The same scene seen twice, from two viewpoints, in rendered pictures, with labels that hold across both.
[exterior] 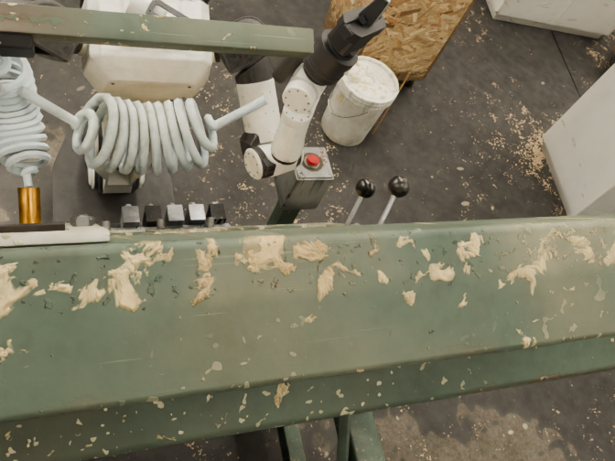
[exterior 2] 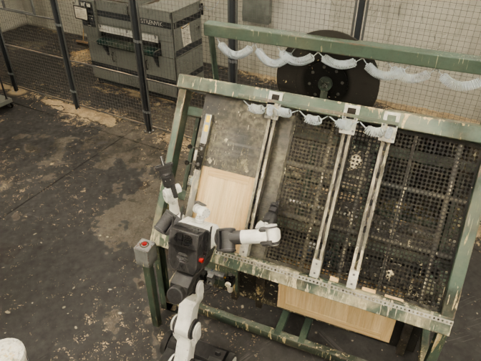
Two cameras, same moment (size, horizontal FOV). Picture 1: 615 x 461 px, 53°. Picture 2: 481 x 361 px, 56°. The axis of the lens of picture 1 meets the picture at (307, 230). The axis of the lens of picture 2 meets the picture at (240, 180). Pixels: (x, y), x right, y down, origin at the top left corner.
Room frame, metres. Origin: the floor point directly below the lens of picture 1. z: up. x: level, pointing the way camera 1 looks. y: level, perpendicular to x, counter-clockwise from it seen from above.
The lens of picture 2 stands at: (1.72, 2.58, 3.28)
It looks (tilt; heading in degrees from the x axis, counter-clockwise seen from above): 36 degrees down; 242
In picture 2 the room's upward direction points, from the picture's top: straight up
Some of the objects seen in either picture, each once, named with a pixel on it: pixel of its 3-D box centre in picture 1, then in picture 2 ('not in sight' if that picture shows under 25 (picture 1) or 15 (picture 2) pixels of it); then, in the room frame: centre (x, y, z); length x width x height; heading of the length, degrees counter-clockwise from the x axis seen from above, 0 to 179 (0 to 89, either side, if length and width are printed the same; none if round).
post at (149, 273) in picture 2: (264, 251); (152, 294); (1.18, 0.09, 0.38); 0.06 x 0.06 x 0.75; 40
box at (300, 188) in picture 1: (302, 179); (145, 253); (1.18, 0.09, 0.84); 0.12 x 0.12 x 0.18; 40
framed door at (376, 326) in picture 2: not in sight; (335, 299); (0.00, 0.91, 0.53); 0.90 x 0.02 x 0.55; 130
